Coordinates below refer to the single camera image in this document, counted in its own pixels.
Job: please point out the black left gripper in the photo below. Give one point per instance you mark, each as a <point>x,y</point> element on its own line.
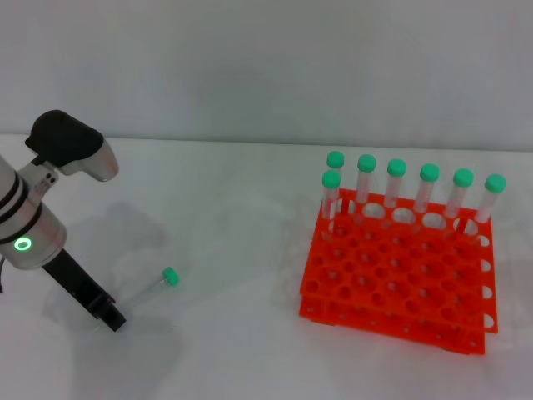
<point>73,277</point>

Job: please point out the clear test tube green cap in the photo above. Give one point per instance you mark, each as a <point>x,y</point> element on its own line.
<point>396,167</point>
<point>366,163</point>
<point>170,277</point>
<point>463,177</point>
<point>335,159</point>
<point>495,183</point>
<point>429,172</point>
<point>331,179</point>

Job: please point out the orange plastic test tube rack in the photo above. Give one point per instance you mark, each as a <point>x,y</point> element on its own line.
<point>420,263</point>

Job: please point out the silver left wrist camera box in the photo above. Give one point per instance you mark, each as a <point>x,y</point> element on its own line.
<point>62,137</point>

